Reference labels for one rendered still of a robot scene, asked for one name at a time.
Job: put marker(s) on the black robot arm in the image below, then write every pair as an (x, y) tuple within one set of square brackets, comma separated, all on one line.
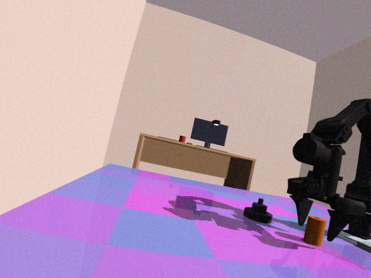
[(315, 149)]

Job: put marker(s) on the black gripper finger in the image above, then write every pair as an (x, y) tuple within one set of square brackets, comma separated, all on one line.
[(337, 223), (303, 208)]

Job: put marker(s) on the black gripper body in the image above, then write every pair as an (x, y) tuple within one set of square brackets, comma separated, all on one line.
[(339, 204)]

